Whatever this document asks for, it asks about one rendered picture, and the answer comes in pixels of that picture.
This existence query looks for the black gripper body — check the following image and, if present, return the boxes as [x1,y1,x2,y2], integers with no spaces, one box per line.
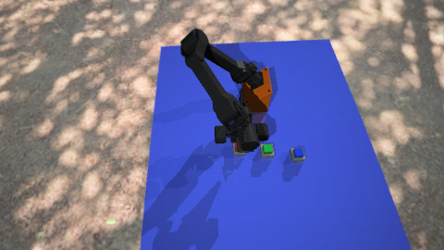
[215,123,269,144]

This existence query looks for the red button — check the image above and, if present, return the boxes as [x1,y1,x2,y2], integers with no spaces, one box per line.
[233,143,246,156]

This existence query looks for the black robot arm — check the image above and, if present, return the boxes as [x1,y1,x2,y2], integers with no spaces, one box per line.
[180,29,264,153]

